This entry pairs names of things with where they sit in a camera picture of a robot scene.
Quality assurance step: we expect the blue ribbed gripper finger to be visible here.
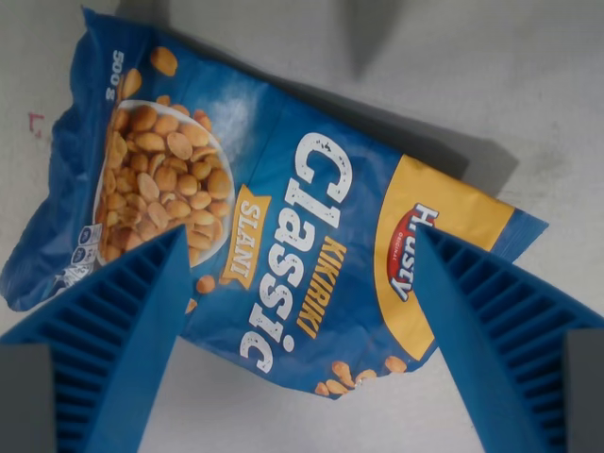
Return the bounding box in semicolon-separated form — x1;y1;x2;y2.
0;223;194;453
412;228;604;453

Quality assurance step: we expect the blue peanut snack bag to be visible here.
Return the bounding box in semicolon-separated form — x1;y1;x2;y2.
0;4;551;401

